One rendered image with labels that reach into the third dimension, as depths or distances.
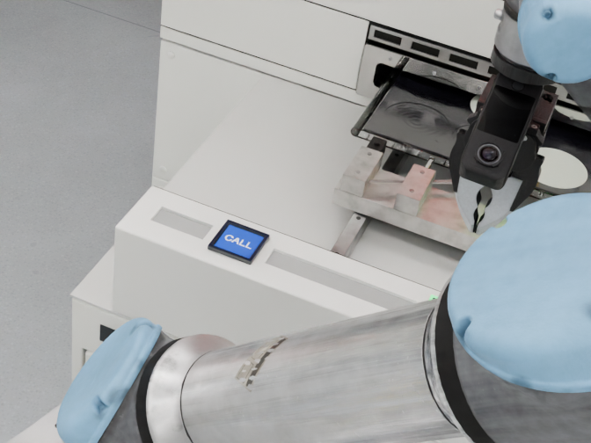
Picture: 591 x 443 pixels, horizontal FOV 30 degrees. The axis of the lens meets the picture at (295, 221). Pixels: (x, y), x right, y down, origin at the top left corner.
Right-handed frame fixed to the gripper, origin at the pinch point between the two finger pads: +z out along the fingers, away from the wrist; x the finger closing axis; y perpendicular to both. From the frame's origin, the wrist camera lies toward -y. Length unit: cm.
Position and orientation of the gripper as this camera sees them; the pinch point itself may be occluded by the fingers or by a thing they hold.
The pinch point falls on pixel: (475, 227)
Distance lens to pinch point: 116.9
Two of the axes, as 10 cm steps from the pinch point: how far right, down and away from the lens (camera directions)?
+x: -9.2, -3.4, 2.2
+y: 3.8, -5.5, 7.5
